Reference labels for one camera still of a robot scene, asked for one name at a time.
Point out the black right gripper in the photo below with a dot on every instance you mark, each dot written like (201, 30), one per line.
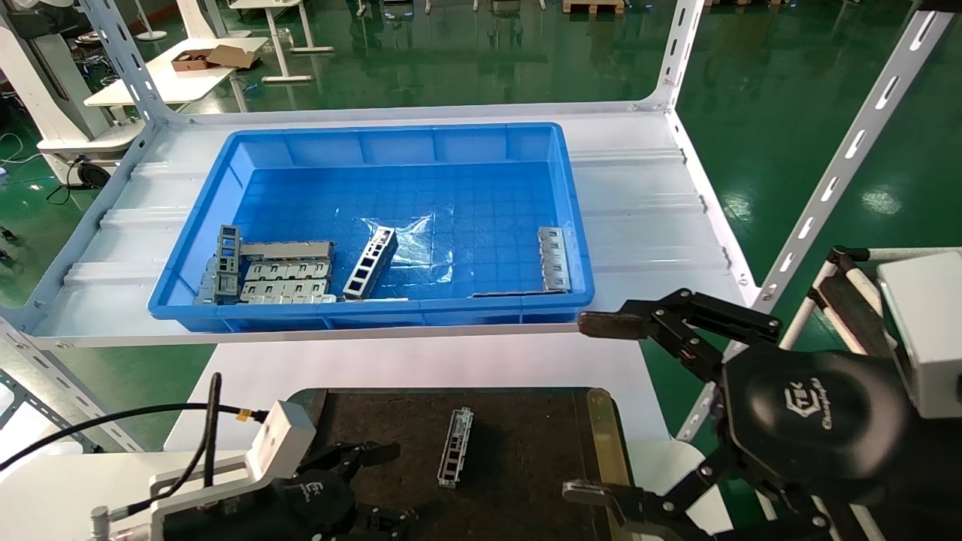
(819, 421)

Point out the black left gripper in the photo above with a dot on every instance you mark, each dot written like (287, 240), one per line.
(312, 503)

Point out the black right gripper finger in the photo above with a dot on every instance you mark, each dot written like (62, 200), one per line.
(616, 324)

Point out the long metal channel part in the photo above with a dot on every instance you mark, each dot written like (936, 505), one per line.
(455, 447)

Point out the grey upright perforated metal part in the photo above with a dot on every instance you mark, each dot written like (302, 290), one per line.
(227, 263)

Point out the flat slotted metal plate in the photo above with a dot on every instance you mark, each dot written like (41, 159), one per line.
(554, 259)

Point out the white slotted metal shelf rack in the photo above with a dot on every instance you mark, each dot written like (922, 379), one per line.
(646, 225)

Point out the dark work mat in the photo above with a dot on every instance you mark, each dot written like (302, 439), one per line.
(518, 458)

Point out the flat tabbed metal plate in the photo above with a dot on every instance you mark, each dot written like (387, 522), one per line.
(285, 289)
(289, 270)

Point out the clear plastic film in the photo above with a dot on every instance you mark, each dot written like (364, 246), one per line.
(412, 239)

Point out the blue plastic bin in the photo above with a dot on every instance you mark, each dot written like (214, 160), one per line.
(421, 195)

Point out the small bent metal plate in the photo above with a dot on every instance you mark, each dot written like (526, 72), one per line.
(207, 285)

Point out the wooden pallet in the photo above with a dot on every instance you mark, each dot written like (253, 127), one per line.
(594, 6)

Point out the white table with cardboard box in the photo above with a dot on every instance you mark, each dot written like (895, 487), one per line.
(176, 84)

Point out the open cardboard box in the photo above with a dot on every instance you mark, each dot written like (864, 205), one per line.
(214, 58)

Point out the white machine with black wheel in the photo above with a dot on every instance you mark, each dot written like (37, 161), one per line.
(52, 90)

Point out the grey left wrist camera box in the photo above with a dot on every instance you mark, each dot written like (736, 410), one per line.
(282, 439)

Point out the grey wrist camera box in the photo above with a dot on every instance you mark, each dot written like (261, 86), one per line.
(282, 439)
(928, 330)

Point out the silver camera mount bracket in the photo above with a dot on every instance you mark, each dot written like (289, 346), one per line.
(199, 481)

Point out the perforated metal bracket part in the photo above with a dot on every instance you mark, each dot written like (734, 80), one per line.
(370, 264)

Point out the white tube cart frame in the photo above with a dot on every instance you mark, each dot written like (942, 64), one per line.
(845, 300)

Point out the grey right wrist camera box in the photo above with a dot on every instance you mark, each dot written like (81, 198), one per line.
(928, 330)

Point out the white table with pedestal legs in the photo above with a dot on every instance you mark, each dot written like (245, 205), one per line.
(282, 37)

